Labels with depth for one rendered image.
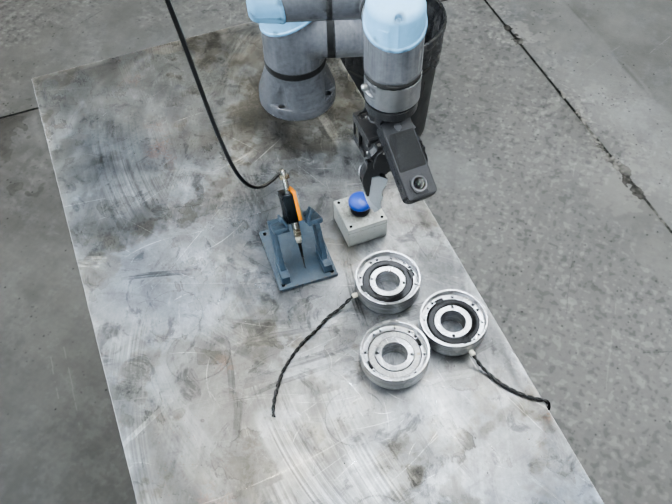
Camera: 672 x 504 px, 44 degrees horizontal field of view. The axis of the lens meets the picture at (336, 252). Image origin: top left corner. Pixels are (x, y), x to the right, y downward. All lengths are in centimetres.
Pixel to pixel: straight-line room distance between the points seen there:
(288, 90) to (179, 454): 70
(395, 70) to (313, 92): 56
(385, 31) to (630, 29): 229
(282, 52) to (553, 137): 142
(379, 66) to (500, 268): 142
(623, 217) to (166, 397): 167
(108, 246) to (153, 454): 40
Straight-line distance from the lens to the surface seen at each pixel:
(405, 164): 111
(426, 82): 250
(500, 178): 261
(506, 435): 125
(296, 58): 153
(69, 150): 164
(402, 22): 100
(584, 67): 303
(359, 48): 152
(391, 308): 130
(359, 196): 138
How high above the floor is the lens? 192
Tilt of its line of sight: 54 degrees down
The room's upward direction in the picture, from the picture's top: 2 degrees counter-clockwise
